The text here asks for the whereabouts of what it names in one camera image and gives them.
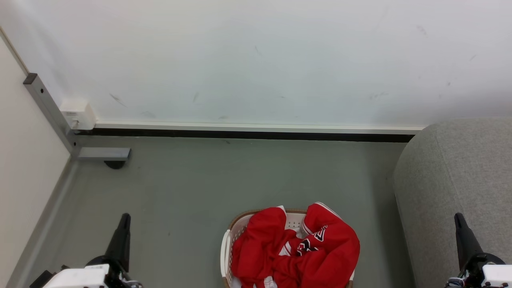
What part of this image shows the red Bulls 23 garment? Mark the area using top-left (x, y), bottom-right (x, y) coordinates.
top-left (276, 202), bottom-right (360, 288)

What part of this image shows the white wall box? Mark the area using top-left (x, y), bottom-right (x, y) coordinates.
top-left (60, 99), bottom-right (97, 131)

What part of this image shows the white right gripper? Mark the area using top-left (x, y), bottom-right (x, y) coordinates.
top-left (445, 213), bottom-right (512, 288)

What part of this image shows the grey metal frame leg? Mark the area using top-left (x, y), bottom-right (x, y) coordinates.
top-left (23, 73), bottom-right (132, 162)

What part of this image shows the grey fabric sofa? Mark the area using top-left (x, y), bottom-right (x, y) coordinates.
top-left (393, 117), bottom-right (512, 288)

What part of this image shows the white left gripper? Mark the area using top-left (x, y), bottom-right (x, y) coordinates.
top-left (42, 213), bottom-right (143, 288)

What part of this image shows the white wall trunking strip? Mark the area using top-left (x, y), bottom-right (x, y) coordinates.
top-left (94, 121), bottom-right (425, 135)

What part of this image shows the white laundry basket brown rim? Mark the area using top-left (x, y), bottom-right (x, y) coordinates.
top-left (220, 208), bottom-right (355, 288)

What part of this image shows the black baseboard strip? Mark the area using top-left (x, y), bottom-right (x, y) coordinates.
top-left (75, 128), bottom-right (416, 144)

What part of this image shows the plain red garment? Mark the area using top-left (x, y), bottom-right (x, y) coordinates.
top-left (231, 207), bottom-right (305, 288)

